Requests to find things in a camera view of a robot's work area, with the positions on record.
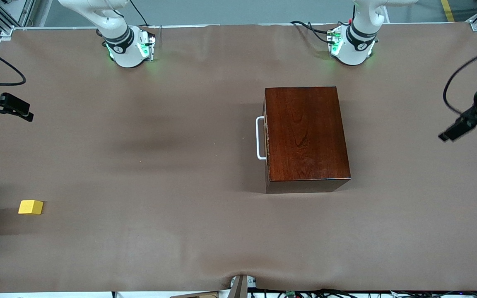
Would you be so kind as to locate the yellow block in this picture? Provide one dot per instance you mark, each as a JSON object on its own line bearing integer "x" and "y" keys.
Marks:
{"x": 30, "y": 207}

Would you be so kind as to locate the wooden drawer with brown front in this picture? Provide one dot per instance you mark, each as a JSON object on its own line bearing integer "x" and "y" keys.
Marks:
{"x": 266, "y": 136}

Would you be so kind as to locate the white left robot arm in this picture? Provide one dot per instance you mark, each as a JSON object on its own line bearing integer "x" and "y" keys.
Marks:
{"x": 356, "y": 43}

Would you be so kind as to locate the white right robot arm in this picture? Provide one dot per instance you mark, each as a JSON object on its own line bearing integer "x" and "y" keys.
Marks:
{"x": 124, "y": 45}

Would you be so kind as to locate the brown table mat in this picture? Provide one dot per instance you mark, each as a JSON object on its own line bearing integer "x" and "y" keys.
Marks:
{"x": 139, "y": 165}

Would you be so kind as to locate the dark brown wooden cabinet box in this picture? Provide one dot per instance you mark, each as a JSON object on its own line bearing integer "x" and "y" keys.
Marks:
{"x": 307, "y": 136}

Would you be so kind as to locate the aluminium table edge rail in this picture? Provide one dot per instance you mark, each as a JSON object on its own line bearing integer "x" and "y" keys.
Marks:
{"x": 242, "y": 25}

